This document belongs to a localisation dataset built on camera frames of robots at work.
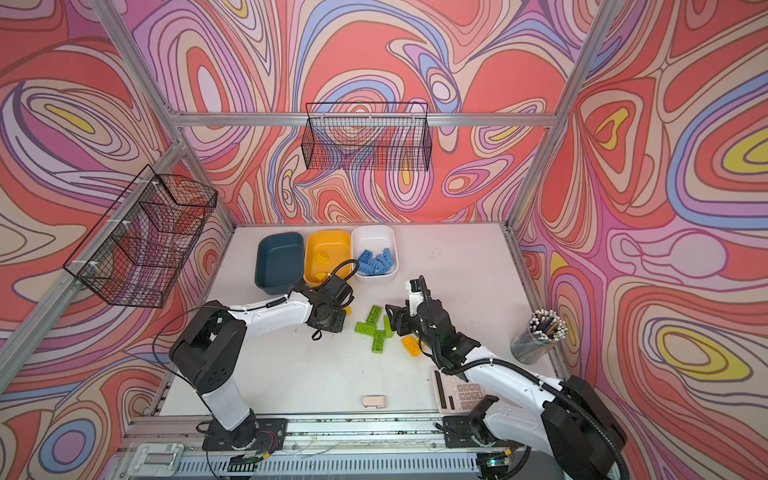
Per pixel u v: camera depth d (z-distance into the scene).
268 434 0.72
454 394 0.78
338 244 1.10
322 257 1.07
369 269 1.04
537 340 0.75
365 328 0.91
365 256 1.08
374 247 1.08
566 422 0.41
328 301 0.73
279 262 1.06
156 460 0.69
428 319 0.60
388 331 0.89
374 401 0.77
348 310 0.84
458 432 0.73
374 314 0.94
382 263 1.03
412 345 0.88
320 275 1.02
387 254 1.08
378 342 0.88
